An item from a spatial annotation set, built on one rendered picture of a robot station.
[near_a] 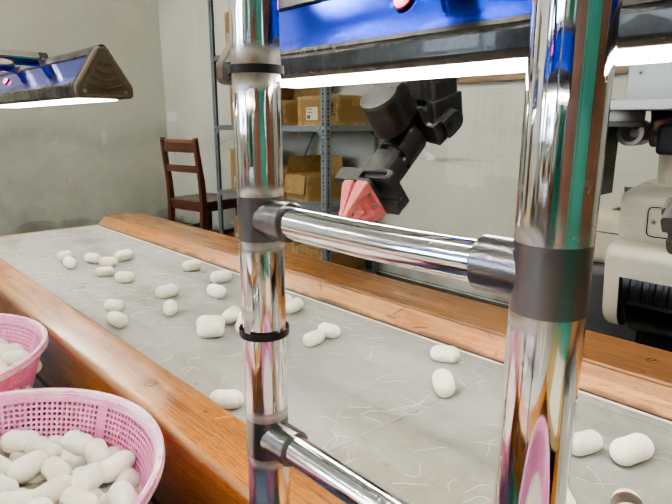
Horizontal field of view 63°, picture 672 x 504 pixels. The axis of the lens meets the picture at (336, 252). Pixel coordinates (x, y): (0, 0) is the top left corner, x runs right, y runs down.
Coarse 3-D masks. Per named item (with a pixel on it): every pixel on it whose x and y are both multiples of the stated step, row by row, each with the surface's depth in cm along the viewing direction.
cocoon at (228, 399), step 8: (216, 392) 52; (224, 392) 52; (232, 392) 52; (240, 392) 52; (216, 400) 51; (224, 400) 51; (232, 400) 51; (240, 400) 51; (224, 408) 52; (232, 408) 52
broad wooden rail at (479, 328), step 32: (128, 224) 135; (160, 224) 133; (192, 256) 110; (224, 256) 104; (288, 256) 101; (288, 288) 89; (320, 288) 85; (352, 288) 82; (384, 288) 82; (416, 288) 82; (384, 320) 74; (416, 320) 72; (448, 320) 69; (480, 320) 68; (480, 352) 64; (608, 352) 59; (640, 352) 59; (608, 384) 54; (640, 384) 53
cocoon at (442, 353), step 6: (432, 348) 62; (438, 348) 62; (444, 348) 62; (450, 348) 61; (456, 348) 62; (432, 354) 62; (438, 354) 61; (444, 354) 61; (450, 354) 61; (456, 354) 61; (438, 360) 62; (444, 360) 61; (450, 360) 61; (456, 360) 61
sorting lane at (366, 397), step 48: (0, 240) 127; (48, 240) 127; (96, 240) 127; (48, 288) 90; (96, 288) 90; (144, 288) 90; (192, 288) 90; (144, 336) 70; (192, 336) 70; (288, 336) 70; (384, 336) 70; (192, 384) 57; (240, 384) 57; (288, 384) 57; (336, 384) 57; (384, 384) 57; (432, 384) 57; (480, 384) 57; (336, 432) 48; (384, 432) 48; (432, 432) 48; (480, 432) 48; (576, 432) 48; (624, 432) 48; (384, 480) 42; (432, 480) 42; (480, 480) 42; (576, 480) 42; (624, 480) 42
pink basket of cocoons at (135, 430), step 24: (24, 408) 49; (48, 408) 49; (72, 408) 49; (96, 408) 49; (120, 408) 48; (0, 432) 48; (48, 432) 49; (96, 432) 48; (120, 432) 47; (144, 432) 45; (144, 456) 44; (144, 480) 43
